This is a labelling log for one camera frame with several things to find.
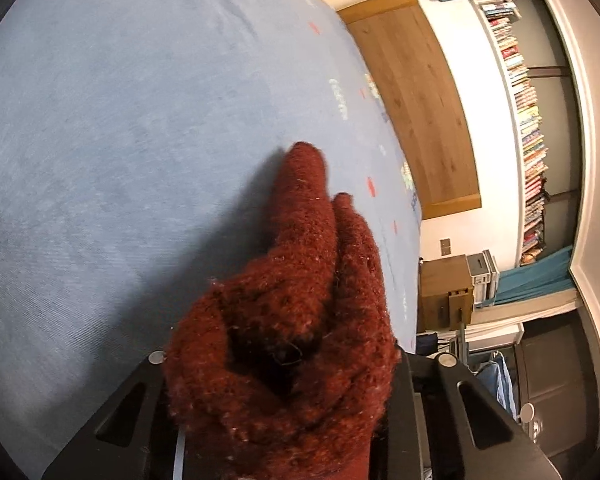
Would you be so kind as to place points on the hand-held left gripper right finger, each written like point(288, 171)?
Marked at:
point(472, 412)

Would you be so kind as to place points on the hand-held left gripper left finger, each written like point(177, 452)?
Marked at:
point(125, 412)

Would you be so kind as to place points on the dark red knitted sweater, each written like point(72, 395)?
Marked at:
point(290, 320)

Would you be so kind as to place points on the black bag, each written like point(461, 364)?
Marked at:
point(426, 342)

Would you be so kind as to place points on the dark cabinet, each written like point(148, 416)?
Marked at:
point(560, 380)

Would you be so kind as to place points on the grey metal boxes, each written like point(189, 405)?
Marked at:
point(482, 272)

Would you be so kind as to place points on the blue dinosaur printed bedsheet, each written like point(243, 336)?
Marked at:
point(130, 135)

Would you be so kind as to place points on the row of books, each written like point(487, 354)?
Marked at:
point(527, 125)

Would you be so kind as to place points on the wooden bed headboard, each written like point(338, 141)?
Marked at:
point(420, 100)

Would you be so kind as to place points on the grey wall switch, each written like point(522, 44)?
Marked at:
point(446, 246)

